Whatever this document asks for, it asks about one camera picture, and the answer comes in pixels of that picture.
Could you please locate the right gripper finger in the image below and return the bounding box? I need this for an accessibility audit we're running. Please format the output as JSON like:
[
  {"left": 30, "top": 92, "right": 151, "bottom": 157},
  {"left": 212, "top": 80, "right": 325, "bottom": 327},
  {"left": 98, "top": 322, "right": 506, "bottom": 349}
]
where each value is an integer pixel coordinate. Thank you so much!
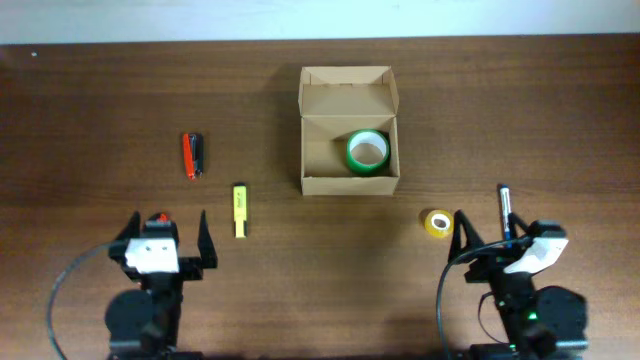
[
  {"left": 508, "top": 212, "right": 529, "bottom": 238},
  {"left": 448, "top": 210, "right": 484, "bottom": 263}
]

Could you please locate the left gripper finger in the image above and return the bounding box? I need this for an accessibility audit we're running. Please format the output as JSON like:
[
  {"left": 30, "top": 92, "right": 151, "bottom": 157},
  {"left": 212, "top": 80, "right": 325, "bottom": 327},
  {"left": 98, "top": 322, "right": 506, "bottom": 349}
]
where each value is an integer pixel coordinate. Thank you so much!
[
  {"left": 197, "top": 210, "right": 216, "bottom": 260},
  {"left": 114, "top": 211, "right": 141, "bottom": 244}
]

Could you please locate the green tape roll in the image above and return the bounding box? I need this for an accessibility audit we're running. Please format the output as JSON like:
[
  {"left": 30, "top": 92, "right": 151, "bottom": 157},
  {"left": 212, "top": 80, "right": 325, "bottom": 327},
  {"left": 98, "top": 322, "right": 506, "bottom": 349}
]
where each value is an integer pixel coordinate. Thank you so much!
[{"left": 346, "top": 129, "right": 391, "bottom": 176}]

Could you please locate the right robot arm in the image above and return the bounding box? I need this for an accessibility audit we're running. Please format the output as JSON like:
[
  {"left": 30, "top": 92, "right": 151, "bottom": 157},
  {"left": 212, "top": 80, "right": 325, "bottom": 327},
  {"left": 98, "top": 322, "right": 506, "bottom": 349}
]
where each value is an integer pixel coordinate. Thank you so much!
[{"left": 436, "top": 210, "right": 588, "bottom": 359}]

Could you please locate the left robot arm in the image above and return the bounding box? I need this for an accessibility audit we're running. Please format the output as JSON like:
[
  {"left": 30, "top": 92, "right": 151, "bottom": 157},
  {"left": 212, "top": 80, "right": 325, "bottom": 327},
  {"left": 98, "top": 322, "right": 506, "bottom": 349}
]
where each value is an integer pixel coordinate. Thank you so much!
[{"left": 104, "top": 212, "right": 218, "bottom": 360}]

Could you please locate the cardboard box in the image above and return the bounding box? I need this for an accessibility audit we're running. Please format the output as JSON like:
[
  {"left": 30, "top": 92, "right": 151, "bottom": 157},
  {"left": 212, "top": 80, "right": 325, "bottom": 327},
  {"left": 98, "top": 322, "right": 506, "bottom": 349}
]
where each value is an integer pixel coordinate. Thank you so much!
[{"left": 298, "top": 66, "right": 400, "bottom": 196}]

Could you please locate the yellow clear tape roll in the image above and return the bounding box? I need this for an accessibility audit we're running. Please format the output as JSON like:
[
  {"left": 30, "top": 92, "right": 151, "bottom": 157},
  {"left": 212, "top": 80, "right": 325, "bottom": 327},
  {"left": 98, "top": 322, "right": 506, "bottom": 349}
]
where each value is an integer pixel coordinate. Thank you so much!
[{"left": 424, "top": 209, "right": 454, "bottom": 238}]

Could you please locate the yellow highlighter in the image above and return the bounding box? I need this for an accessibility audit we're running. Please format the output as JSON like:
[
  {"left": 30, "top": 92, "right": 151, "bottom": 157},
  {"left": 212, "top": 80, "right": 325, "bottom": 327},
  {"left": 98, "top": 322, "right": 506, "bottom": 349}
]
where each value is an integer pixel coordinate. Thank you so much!
[{"left": 233, "top": 183, "right": 248, "bottom": 238}]

